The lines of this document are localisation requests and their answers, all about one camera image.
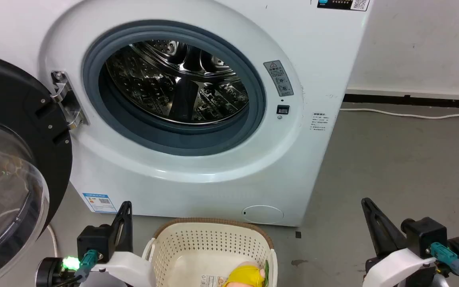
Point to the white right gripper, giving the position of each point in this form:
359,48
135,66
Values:
399,269

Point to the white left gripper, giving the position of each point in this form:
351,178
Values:
128,269

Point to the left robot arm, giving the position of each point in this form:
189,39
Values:
52,273

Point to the white front-load washing machine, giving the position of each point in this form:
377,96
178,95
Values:
213,191

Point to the blue energy label sticker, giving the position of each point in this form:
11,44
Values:
99,202

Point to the cream perforated laundry basket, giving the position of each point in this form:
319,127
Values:
197,247

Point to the printed white product label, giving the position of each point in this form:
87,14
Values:
212,280

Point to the round white filter cover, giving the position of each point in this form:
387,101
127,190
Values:
262,214

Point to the small printed text label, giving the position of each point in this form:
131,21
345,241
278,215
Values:
319,121

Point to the yellow cloth item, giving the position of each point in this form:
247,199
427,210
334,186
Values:
247,276

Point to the chrome door hinge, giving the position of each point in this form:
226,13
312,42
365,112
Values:
67,101

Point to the black round glass washer door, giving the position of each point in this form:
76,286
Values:
10,131

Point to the steel washer drum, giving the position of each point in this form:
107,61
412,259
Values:
181,83

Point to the black door latch socket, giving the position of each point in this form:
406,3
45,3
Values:
283,109

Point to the grey rubber door gasket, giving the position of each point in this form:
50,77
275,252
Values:
257,103

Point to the grey warning sticker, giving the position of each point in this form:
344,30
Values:
278,77

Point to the black QR code label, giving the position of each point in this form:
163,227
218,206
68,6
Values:
343,4

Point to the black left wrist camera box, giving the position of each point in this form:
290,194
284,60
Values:
93,240

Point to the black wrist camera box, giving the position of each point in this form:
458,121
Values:
424,235
93,240

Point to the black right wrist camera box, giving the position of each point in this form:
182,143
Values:
424,235

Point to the black wall baseboard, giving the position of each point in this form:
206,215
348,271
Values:
412,100

